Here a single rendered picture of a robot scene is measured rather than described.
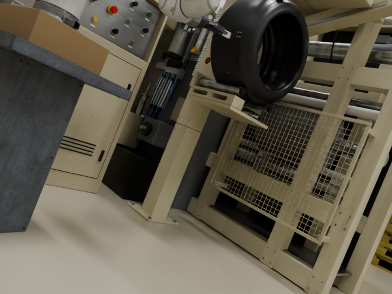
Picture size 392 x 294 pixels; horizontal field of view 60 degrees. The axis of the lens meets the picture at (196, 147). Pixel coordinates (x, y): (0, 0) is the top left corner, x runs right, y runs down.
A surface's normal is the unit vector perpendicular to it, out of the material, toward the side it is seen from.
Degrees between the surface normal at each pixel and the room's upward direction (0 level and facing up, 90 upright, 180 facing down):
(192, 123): 90
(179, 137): 90
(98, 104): 90
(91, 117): 90
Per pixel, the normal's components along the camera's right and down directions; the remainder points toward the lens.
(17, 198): 0.80, 0.34
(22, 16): -0.46, -0.17
